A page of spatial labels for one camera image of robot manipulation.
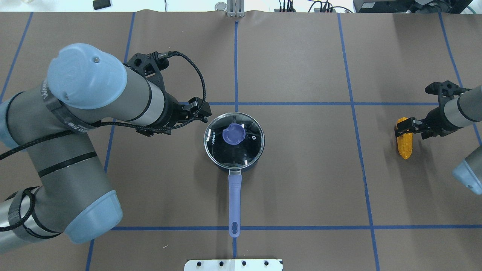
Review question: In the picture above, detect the black gripper corn side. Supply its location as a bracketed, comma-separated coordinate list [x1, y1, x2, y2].
[394, 81, 471, 140]

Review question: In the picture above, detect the black gripper lid side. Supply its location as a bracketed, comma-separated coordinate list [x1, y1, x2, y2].
[126, 52, 212, 137]

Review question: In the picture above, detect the yellow corn cob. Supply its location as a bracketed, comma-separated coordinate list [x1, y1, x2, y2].
[395, 133, 413, 160]

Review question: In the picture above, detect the glass pot lid blue knob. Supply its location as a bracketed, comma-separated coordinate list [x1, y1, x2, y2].
[203, 112, 265, 171]

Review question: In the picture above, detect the grey robot arm lid side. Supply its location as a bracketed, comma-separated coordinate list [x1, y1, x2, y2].
[1, 43, 211, 254]

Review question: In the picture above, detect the dark blue saucepan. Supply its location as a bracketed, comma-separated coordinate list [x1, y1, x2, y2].
[203, 112, 265, 238]

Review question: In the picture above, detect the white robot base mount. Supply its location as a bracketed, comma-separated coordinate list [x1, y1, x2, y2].
[184, 259, 284, 271]

